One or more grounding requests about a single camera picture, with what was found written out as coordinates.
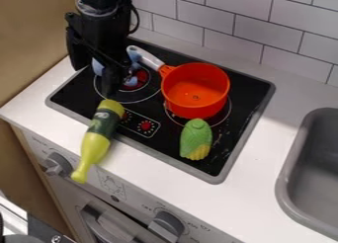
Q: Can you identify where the toy sink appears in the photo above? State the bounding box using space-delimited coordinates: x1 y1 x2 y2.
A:
274 107 338 242

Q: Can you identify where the green toy bottle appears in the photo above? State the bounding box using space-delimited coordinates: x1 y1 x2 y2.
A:
69 98 127 185

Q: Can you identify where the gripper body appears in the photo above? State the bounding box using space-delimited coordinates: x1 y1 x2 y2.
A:
64 7 135 72

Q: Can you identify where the toy corn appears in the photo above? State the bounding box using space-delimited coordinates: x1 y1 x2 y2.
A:
178 118 214 162

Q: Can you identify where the orange pot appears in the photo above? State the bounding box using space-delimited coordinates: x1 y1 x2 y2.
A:
125 44 233 121

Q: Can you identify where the toy stove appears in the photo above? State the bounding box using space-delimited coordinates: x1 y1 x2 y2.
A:
43 39 278 186

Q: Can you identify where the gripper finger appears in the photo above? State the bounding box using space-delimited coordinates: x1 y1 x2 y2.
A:
91 57 129 99
123 50 144 88

